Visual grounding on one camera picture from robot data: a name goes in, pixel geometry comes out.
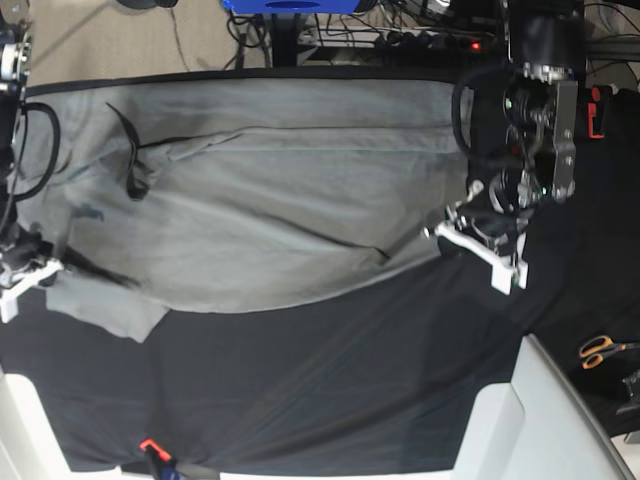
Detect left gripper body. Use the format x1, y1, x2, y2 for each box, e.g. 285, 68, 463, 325
422, 180, 529, 295

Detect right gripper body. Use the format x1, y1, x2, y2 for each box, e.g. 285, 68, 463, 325
1, 227, 64, 323

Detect grey T-shirt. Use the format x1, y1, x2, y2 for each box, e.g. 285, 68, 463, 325
17, 79, 467, 342

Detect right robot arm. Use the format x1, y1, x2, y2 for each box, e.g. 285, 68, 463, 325
1, 1, 64, 323

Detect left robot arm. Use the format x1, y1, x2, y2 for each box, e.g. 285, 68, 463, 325
428, 1, 586, 295

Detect red black clamp right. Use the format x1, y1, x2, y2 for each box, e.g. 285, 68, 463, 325
587, 85, 614, 140

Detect black table cloth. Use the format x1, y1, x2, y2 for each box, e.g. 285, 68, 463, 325
1, 77, 639, 476

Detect white furniture left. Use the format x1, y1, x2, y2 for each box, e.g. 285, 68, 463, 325
1, 372, 123, 479

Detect white furniture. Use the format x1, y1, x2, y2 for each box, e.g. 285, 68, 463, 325
451, 335, 634, 480
1, 372, 123, 479

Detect black power strip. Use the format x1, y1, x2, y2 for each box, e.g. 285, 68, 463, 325
382, 29, 495, 54

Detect white furniture right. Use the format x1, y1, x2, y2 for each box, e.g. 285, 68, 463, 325
451, 335, 634, 480

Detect black device right edge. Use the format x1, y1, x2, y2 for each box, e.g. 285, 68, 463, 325
616, 370, 640, 415

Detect red blue clamp bottom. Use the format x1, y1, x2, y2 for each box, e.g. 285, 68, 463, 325
139, 438, 181, 480

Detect blue box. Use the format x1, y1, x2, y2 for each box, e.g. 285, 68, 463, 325
221, 0, 360, 15

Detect orange handled scissors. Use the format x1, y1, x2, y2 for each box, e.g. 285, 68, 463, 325
578, 335, 639, 370

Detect black table stand post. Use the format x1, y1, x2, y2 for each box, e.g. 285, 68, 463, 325
269, 14, 303, 68

